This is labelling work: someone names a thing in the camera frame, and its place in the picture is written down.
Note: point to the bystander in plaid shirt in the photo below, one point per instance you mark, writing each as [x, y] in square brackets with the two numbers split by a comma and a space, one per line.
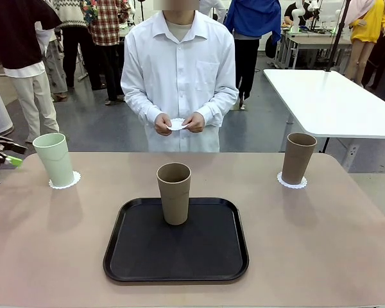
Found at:
[110, 25]

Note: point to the black plastic tray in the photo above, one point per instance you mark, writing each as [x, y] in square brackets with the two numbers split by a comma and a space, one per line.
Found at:
[179, 256]

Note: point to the white side table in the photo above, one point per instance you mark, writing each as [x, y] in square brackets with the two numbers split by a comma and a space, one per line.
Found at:
[324, 102]

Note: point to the black stand pole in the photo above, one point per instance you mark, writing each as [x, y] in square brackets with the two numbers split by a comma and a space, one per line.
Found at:
[338, 35]

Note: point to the bystander in black top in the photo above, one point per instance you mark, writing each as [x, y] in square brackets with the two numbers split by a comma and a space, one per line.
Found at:
[16, 38]

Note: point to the brown cup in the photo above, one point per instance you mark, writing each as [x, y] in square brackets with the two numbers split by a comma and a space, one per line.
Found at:
[296, 160]
[174, 205]

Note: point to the person's left forearm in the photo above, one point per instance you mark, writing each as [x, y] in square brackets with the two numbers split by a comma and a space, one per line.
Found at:
[219, 102]

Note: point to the person in white shirt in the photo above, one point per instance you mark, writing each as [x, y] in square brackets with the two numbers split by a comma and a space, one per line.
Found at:
[179, 73]

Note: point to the light green cup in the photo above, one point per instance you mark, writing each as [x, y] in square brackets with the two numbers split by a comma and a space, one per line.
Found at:
[54, 160]

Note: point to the white scalloped paper coaster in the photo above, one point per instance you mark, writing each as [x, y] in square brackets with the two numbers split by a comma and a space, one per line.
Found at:
[179, 125]
[77, 180]
[282, 183]

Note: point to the person's left hand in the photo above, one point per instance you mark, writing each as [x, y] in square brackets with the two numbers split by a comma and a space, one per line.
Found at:
[198, 123]

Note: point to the mannequin in yellow top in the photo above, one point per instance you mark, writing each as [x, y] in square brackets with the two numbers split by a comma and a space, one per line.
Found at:
[369, 29]

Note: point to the grey background workbench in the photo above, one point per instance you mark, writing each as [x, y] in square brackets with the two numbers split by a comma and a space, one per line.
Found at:
[314, 41]

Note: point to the bystander in blue jacket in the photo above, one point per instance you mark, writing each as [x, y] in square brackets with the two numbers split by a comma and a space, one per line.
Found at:
[250, 19]

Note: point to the bystander in dark clothes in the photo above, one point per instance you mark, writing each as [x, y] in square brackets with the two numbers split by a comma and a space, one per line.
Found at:
[383, 64]

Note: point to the person's right hand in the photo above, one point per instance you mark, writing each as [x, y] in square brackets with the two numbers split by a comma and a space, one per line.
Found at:
[163, 123]

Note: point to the bystander in patterned sweater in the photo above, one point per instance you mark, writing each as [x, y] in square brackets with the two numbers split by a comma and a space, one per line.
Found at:
[72, 38]

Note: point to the person's right forearm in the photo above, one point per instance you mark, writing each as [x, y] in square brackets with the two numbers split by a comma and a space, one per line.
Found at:
[139, 102]

